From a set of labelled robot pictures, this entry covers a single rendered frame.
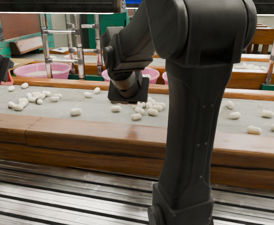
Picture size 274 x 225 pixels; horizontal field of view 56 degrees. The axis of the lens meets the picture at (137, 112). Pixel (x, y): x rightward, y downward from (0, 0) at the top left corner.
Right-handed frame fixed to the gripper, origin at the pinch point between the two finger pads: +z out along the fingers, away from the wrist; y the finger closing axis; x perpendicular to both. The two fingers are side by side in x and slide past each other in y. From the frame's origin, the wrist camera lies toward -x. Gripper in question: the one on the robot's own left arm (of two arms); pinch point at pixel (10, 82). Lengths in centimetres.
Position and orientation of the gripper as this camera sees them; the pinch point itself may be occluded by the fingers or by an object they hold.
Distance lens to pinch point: 84.8
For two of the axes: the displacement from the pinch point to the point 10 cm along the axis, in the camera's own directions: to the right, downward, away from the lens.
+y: -9.8, -0.8, 1.8
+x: -1.2, 9.5, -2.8
